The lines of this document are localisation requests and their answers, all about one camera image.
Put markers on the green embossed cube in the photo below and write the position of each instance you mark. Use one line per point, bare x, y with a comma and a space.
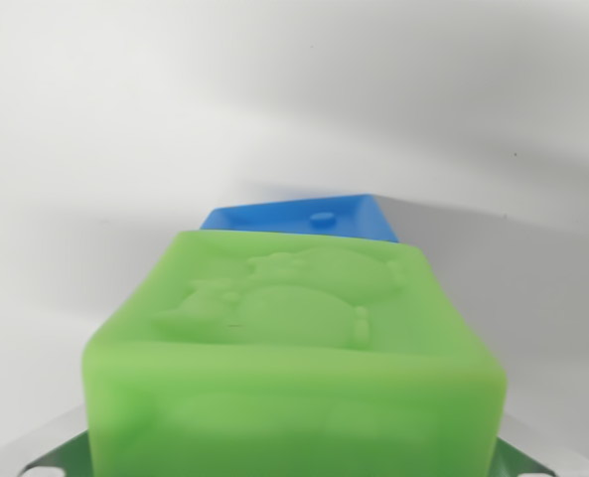
294, 387

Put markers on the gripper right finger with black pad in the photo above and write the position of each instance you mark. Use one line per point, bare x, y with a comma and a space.
537, 457

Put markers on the blue embossed cube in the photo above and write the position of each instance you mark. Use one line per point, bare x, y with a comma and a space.
284, 216

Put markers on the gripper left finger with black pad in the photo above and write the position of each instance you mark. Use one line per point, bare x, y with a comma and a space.
45, 452

